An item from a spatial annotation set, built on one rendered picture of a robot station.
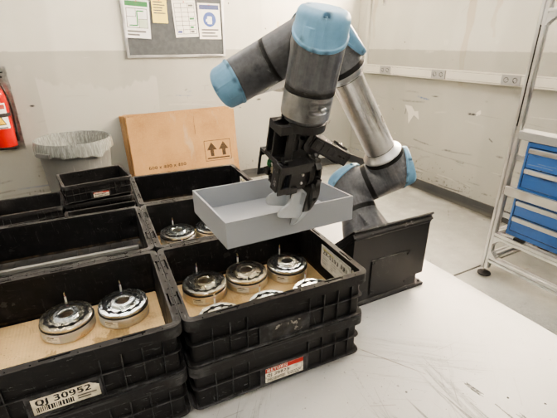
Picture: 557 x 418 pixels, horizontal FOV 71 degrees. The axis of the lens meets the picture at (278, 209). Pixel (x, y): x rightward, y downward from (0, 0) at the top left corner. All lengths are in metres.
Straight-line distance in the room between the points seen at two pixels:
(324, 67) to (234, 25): 3.59
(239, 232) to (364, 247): 0.46
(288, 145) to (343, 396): 0.55
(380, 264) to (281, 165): 0.60
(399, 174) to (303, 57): 0.70
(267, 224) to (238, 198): 0.20
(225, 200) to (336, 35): 0.46
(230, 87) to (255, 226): 0.24
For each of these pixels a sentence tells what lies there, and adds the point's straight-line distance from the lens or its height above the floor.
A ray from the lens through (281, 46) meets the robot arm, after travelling 0.65.
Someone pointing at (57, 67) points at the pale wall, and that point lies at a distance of 3.81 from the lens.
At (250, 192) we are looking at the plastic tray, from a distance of 0.90.
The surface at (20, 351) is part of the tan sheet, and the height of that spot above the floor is 0.83.
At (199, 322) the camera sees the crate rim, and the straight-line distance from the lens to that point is 0.74.
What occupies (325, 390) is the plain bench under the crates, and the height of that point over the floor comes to 0.70.
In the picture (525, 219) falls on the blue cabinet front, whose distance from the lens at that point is 2.67.
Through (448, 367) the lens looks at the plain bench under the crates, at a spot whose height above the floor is 0.70.
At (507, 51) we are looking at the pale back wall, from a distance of 3.67.
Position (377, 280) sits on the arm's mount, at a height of 0.77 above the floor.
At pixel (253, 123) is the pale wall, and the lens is 4.26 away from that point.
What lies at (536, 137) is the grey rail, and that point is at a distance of 2.53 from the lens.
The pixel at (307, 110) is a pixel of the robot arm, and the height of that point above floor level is 1.29.
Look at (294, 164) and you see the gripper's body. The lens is 0.61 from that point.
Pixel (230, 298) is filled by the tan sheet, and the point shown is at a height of 0.83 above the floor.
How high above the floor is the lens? 1.38
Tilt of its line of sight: 23 degrees down
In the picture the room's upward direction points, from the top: straight up
